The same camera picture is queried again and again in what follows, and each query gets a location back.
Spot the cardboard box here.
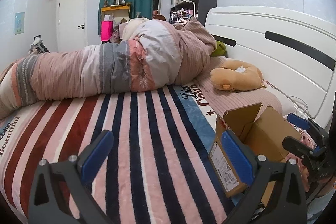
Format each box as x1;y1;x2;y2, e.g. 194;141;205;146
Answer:
209;103;302;204

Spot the pink ribbed pillow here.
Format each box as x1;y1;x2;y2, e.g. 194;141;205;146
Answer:
194;56;282;117

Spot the striped bed blanket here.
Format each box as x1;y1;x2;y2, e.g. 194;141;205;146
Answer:
1;83;234;223

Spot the white bed headboard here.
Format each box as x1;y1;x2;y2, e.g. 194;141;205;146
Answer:
205;6;335;127

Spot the brown plush toy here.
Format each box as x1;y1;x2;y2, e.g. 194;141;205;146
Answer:
210;59;263;92

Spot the green plush toy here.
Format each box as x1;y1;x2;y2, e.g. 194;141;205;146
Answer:
210;40;227;57

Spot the rolled pink grey duvet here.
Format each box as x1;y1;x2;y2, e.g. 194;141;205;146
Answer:
1;18;217;118

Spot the pink bag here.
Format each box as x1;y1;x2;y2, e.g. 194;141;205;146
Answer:
101;20;113;42

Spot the yellow shelf cabinet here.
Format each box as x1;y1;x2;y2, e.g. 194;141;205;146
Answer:
100;5;130;23

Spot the white door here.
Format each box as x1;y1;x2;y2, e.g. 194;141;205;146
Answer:
58;0;87;52

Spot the blue wall poster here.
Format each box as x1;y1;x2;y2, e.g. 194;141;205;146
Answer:
14;12;25;35

